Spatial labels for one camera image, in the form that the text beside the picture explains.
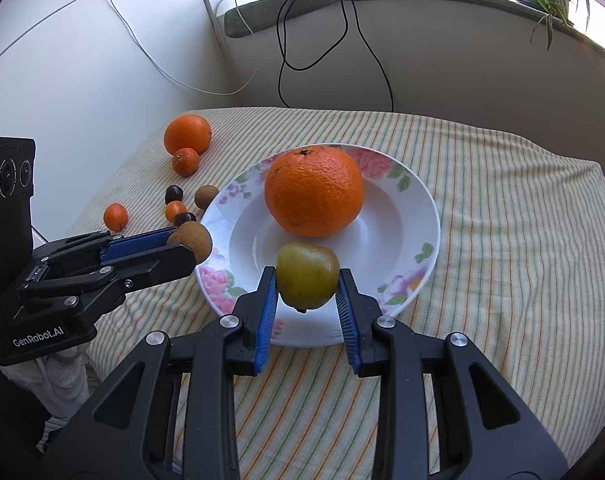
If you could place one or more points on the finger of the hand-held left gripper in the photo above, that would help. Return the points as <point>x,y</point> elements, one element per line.
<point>152,267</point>
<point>132,246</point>

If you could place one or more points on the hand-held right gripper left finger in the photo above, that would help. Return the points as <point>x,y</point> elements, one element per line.
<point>267,310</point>

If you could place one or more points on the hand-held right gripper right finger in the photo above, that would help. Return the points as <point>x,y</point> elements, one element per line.
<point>346,320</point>

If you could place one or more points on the brown kiwi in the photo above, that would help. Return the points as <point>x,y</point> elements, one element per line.
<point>195,240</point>

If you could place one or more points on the green round fruit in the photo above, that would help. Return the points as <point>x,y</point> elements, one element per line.
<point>307,275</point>

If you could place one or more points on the white floral plate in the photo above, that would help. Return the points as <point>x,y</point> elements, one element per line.
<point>397,240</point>

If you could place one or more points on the reddish tangerine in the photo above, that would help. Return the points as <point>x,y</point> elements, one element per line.
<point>186,162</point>

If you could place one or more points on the person's left hand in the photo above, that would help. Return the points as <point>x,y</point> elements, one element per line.
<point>57,380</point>

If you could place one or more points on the small orange kumquat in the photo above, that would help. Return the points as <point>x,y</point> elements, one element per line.
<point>116,217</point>
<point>175,210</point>

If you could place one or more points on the small brown round fruit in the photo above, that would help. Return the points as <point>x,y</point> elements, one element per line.
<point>206,196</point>

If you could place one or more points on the medium orange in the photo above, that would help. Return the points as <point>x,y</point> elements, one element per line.
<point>187,134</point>

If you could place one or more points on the large orange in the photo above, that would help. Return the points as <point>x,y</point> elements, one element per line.
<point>315,192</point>

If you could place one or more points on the striped tablecloth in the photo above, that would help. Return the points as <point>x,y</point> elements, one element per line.
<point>482,260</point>

